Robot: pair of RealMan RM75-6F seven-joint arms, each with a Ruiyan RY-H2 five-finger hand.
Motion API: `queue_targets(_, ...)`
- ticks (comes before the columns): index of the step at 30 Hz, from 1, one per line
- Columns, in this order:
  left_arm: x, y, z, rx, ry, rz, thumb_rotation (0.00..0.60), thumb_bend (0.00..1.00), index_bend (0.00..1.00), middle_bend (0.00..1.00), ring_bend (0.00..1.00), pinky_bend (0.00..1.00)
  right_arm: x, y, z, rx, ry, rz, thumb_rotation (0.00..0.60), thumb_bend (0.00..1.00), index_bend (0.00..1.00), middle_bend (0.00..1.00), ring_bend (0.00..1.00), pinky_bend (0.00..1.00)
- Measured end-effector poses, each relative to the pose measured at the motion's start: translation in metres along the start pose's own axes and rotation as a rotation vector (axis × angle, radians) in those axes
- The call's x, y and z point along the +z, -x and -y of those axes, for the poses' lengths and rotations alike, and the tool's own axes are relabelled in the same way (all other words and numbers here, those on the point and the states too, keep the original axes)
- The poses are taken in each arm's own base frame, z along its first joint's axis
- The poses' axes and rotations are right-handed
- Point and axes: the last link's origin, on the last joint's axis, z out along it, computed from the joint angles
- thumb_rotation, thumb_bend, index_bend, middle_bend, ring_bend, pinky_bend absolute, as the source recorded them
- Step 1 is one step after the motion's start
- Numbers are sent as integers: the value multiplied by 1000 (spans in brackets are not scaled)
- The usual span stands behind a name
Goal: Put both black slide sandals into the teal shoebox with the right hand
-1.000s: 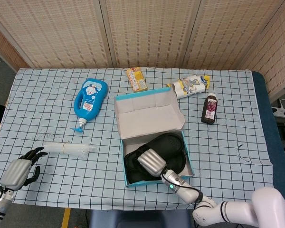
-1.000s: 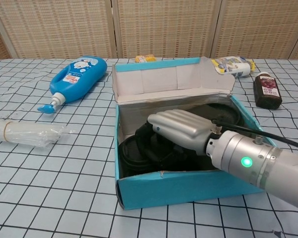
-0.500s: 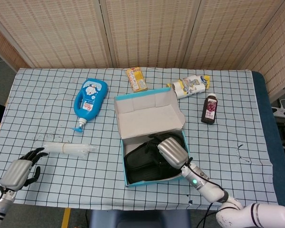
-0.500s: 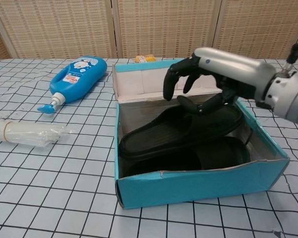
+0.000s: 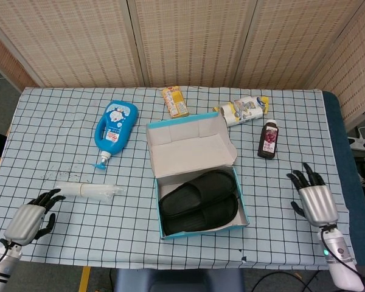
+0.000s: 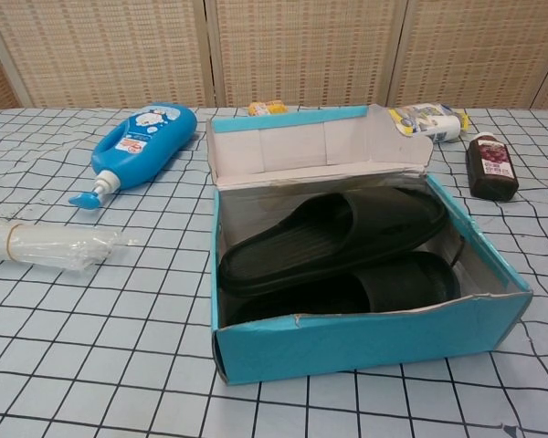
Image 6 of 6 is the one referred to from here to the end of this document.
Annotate black slipper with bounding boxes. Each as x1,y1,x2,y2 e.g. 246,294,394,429
217,185,448,293
221,253,462,328

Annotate blue cardboard shoe box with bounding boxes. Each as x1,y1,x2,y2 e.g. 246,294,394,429
205,103,534,388

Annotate yellow snack packet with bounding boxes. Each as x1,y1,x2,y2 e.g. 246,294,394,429
248,99,288,115

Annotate blue pump detergent bottle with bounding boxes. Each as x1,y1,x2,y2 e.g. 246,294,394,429
68,103,198,212

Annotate woven bamboo folding screen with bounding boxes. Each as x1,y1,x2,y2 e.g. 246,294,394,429
0,0,548,110

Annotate white yellow bag roll pack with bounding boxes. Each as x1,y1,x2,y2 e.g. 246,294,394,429
387,103,471,145

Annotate dark juice bottle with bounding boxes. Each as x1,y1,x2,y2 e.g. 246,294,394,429
465,131,518,201

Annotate clear plastic bundle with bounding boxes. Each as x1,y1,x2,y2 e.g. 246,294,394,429
0,217,124,275

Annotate blue checkered tablecloth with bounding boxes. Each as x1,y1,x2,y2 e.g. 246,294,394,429
0,107,548,438

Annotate tan rubber band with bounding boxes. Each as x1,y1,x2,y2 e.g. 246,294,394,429
5,222,19,262

